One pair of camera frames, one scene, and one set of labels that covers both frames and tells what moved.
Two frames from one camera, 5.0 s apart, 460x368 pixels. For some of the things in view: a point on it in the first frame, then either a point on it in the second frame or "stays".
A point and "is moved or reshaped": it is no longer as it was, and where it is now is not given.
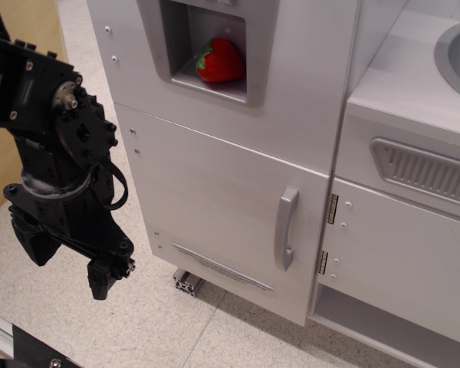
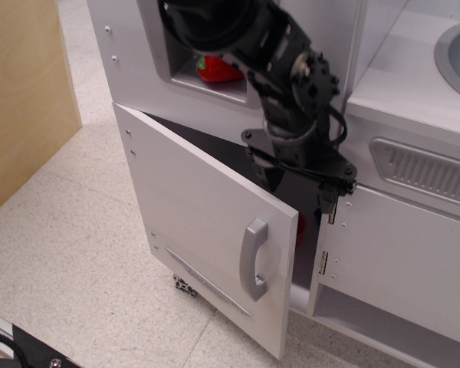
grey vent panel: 441,175 stays
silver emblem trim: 221,267 → 205,281
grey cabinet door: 247,223 is moved or reshaped
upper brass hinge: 331,217 stays
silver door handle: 284,252 → 255,234
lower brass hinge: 323,262 stays
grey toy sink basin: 455,58 stays
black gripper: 81,220 → 312,156
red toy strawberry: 220,61 stays
